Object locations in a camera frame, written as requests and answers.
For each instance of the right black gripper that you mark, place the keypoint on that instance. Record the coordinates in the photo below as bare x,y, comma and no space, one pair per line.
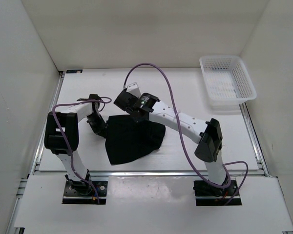
139,121

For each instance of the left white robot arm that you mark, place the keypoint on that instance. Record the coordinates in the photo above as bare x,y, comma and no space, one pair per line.
62,137

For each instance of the white perforated plastic basket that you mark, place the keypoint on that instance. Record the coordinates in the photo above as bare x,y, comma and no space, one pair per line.
227,80

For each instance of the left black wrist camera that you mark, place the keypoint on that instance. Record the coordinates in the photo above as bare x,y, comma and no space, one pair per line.
94,97

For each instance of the black shorts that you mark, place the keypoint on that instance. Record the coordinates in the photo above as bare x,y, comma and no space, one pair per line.
127,140

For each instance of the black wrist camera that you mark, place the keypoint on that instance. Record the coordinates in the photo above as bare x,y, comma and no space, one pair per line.
128,97
94,97

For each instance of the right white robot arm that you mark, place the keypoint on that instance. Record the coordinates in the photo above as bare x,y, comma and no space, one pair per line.
206,134

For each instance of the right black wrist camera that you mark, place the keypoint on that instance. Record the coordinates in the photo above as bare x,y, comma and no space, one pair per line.
128,97

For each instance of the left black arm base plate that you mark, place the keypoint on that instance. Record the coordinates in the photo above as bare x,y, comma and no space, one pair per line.
82,193

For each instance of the aluminium front rail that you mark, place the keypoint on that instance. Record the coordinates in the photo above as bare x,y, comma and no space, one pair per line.
143,173

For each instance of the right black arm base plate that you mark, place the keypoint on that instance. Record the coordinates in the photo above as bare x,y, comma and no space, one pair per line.
206,195

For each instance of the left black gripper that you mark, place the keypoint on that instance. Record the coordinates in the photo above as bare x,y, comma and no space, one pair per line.
98,130

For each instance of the black corner bracket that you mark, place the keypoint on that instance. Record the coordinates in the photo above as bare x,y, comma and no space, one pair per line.
74,71

